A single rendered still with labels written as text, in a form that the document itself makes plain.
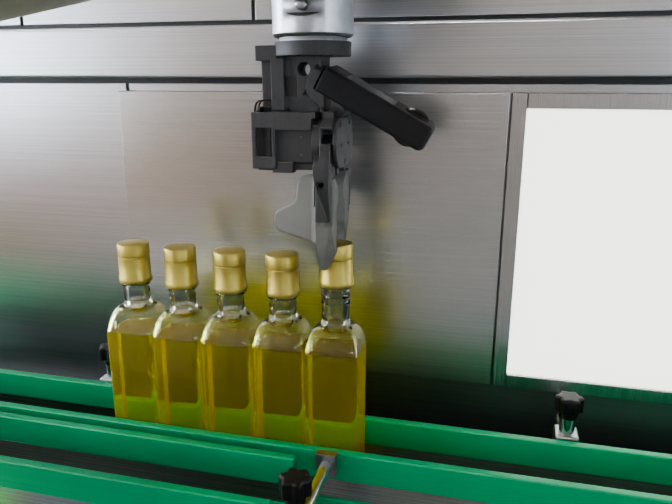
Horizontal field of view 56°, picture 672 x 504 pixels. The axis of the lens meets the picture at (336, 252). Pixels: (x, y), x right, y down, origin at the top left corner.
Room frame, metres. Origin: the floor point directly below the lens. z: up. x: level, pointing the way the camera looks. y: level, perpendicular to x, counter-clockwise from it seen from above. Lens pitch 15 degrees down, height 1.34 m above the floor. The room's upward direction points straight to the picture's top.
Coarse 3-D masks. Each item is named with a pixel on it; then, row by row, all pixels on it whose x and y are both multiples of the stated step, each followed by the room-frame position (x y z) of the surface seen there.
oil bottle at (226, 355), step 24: (216, 312) 0.65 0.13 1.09; (216, 336) 0.62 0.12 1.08; (240, 336) 0.61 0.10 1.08; (216, 360) 0.62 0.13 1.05; (240, 360) 0.61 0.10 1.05; (216, 384) 0.62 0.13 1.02; (240, 384) 0.61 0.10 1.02; (216, 408) 0.62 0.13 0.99; (240, 408) 0.61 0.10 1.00; (240, 432) 0.61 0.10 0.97
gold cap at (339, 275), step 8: (336, 240) 0.62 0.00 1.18; (344, 240) 0.62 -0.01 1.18; (344, 248) 0.60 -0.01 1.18; (352, 248) 0.61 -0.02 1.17; (336, 256) 0.60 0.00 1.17; (344, 256) 0.60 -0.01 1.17; (352, 256) 0.61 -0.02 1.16; (336, 264) 0.60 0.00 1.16; (344, 264) 0.60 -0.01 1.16; (352, 264) 0.61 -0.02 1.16; (320, 272) 0.61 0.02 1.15; (328, 272) 0.60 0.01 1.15; (336, 272) 0.60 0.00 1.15; (344, 272) 0.60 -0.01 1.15; (352, 272) 0.61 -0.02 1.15; (320, 280) 0.61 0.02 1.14; (328, 280) 0.60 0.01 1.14; (336, 280) 0.60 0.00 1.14; (344, 280) 0.60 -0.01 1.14; (352, 280) 0.61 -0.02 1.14; (328, 288) 0.60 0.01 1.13; (336, 288) 0.60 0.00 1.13; (344, 288) 0.60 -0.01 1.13
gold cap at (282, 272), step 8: (272, 256) 0.62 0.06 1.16; (280, 256) 0.62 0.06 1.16; (288, 256) 0.62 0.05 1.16; (296, 256) 0.62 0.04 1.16; (272, 264) 0.61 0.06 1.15; (280, 264) 0.61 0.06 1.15; (288, 264) 0.61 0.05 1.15; (296, 264) 0.62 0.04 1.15; (272, 272) 0.61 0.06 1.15; (280, 272) 0.61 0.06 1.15; (288, 272) 0.61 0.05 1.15; (296, 272) 0.62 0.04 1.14; (272, 280) 0.61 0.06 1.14; (280, 280) 0.61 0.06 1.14; (288, 280) 0.61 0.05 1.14; (296, 280) 0.62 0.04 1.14; (272, 288) 0.61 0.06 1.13; (280, 288) 0.61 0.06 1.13; (288, 288) 0.61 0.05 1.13; (296, 288) 0.62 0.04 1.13; (272, 296) 0.61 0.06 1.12; (280, 296) 0.61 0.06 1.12; (288, 296) 0.61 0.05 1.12
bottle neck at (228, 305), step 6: (216, 294) 0.64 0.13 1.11; (240, 294) 0.63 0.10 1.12; (222, 300) 0.63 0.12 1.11; (228, 300) 0.63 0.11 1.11; (234, 300) 0.63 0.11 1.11; (240, 300) 0.63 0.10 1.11; (222, 306) 0.63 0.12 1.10; (228, 306) 0.63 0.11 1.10; (234, 306) 0.63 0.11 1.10; (240, 306) 0.63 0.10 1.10; (222, 312) 0.63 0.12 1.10; (228, 312) 0.63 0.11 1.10; (234, 312) 0.63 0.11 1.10; (240, 312) 0.63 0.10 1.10
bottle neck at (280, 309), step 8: (296, 296) 0.63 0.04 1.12; (272, 304) 0.62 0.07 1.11; (280, 304) 0.61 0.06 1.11; (288, 304) 0.62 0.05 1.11; (296, 304) 0.63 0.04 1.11; (272, 312) 0.62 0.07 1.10; (280, 312) 0.61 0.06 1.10; (288, 312) 0.62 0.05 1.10; (296, 312) 0.63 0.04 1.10; (280, 320) 0.61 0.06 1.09
